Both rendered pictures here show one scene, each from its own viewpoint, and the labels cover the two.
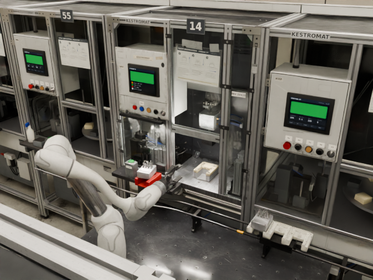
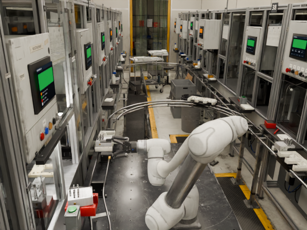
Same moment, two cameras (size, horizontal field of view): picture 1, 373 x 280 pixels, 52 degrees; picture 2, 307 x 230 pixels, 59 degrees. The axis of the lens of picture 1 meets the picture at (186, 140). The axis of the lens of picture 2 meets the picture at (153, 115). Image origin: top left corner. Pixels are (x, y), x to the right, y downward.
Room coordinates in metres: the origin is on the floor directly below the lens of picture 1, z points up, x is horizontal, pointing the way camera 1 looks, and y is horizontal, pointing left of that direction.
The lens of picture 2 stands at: (2.76, 1.51, 1.91)
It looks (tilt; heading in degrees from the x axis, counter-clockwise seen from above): 20 degrees down; 236
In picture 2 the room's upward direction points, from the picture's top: 1 degrees clockwise
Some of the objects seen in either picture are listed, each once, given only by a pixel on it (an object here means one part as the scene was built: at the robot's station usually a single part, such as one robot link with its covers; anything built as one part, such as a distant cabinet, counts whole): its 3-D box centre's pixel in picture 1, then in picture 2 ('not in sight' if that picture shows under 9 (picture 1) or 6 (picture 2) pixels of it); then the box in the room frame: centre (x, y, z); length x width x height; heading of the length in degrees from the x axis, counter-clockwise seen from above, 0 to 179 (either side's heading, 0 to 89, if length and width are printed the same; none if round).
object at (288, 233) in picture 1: (278, 235); (105, 142); (1.87, -0.56, 0.84); 0.36 x 0.14 x 0.10; 60
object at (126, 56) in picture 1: (151, 79); (12, 91); (2.63, 0.25, 1.60); 0.42 x 0.29 x 0.46; 60
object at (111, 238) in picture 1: (111, 243); (184, 197); (1.79, 0.44, 0.85); 0.18 x 0.16 x 0.22; 12
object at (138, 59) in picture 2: not in sight; (146, 73); (-1.10, -4.56, 0.48); 0.88 x 0.56 x 0.96; 168
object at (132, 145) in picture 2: (165, 183); (129, 147); (2.00, 0.13, 1.13); 0.09 x 0.07 x 0.08; 150
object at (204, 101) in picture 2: not in sight; (202, 101); (0.26, -1.04, 0.84); 0.37 x 0.14 x 0.10; 118
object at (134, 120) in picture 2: not in sight; (139, 101); (-0.44, -3.85, 0.01); 5.85 x 0.59 x 0.01; 60
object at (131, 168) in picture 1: (132, 168); (71, 219); (2.48, 0.40, 0.97); 0.08 x 0.08 x 0.12; 60
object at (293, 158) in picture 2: not in sight; (290, 159); (0.76, 0.51, 0.84); 0.37 x 0.14 x 0.10; 60
